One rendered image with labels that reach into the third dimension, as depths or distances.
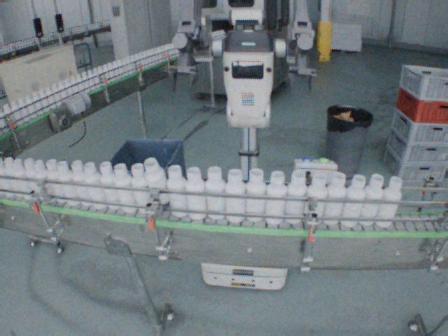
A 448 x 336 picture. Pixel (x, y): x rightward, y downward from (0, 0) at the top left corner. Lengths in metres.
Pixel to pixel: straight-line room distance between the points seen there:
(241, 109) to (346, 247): 0.81
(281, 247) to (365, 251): 0.28
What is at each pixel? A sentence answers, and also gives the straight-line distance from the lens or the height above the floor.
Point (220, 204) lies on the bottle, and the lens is 0.89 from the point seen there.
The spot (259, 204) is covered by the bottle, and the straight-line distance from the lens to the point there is 0.87.
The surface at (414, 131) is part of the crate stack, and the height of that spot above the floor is 0.58.
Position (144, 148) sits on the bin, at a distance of 1.62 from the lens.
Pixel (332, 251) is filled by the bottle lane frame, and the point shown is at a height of 0.92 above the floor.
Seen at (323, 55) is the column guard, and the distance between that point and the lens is 8.39.
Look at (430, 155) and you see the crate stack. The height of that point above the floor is 0.32.
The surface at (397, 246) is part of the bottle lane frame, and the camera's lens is 1.04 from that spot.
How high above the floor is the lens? 1.62
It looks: 32 degrees down
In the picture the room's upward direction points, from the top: 2 degrees counter-clockwise
